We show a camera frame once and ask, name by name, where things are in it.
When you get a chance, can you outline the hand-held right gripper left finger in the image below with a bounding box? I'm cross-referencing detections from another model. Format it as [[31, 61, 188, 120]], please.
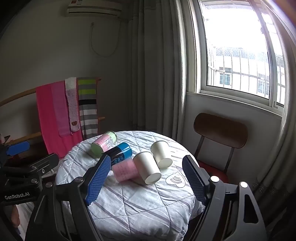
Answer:
[[24, 154, 112, 241]]

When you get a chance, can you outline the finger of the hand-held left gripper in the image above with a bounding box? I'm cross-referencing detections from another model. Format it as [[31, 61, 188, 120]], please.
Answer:
[[0, 141, 30, 161], [27, 153, 60, 177]]

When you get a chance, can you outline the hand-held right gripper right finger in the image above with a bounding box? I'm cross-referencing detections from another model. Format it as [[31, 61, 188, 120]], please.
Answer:
[[182, 155, 267, 241]]

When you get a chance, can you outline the person's left forearm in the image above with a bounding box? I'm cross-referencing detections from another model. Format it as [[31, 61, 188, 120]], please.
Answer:
[[10, 205, 21, 229]]

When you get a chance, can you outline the pink paper cup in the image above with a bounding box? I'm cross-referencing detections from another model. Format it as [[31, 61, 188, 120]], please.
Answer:
[[112, 159, 139, 182]]

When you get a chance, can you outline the green and pink cup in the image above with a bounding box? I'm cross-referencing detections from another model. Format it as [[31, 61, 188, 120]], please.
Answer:
[[90, 131, 118, 158]]

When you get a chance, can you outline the blue and black cup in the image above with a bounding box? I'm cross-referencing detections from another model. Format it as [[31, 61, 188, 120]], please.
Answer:
[[102, 142, 133, 166]]

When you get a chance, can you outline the white paper cup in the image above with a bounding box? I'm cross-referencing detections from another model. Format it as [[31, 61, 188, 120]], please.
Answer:
[[150, 141, 173, 169], [133, 151, 162, 185]]

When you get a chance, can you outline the bright pink towel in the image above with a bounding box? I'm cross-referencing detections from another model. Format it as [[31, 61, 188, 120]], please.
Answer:
[[36, 81, 84, 159]]

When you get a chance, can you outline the round table with grey quilt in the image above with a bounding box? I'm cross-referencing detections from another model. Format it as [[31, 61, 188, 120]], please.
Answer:
[[55, 131, 206, 241]]

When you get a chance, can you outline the wooden towel rack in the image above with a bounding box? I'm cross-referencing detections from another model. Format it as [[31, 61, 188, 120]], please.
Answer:
[[0, 77, 105, 160]]

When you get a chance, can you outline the light pink scarf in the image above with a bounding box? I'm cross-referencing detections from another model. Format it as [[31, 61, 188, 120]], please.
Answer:
[[51, 81, 71, 137]]

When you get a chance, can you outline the brown chair with red seat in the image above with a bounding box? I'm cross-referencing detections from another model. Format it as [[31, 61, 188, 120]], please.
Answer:
[[193, 113, 248, 186]]

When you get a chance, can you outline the white and pink knitted scarf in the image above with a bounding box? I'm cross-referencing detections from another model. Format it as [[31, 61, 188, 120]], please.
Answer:
[[65, 77, 80, 132]]

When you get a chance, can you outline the striped scarf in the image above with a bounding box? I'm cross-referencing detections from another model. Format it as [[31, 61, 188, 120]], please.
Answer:
[[77, 78, 99, 139]]

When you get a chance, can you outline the grey pleated curtain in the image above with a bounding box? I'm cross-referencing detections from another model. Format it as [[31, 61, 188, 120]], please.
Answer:
[[128, 0, 197, 142], [251, 0, 296, 229]]

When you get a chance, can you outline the white air conditioner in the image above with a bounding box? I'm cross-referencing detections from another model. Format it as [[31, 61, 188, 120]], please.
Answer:
[[65, 0, 123, 17]]

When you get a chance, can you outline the white wall cable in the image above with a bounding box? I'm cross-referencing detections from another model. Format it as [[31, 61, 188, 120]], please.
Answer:
[[90, 16, 119, 57]]

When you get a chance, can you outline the window with white frame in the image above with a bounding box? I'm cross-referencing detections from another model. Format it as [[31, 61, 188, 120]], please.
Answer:
[[187, 0, 289, 114]]

